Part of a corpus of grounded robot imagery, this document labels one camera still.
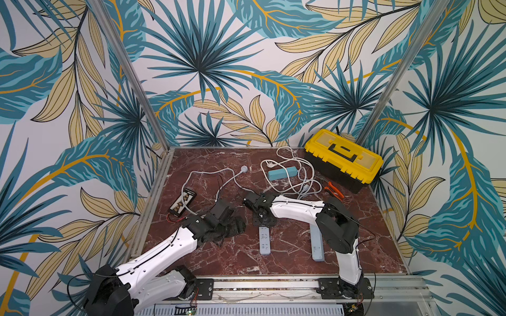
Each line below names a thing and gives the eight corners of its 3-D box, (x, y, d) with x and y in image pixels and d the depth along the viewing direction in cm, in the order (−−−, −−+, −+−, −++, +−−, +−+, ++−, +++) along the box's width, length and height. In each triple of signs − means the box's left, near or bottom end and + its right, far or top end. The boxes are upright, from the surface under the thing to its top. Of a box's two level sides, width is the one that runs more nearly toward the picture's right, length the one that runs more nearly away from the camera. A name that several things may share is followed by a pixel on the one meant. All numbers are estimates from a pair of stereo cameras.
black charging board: (169, 212, 95) (167, 210, 93) (186, 190, 103) (185, 188, 101) (179, 217, 94) (178, 215, 92) (196, 194, 101) (195, 192, 100)
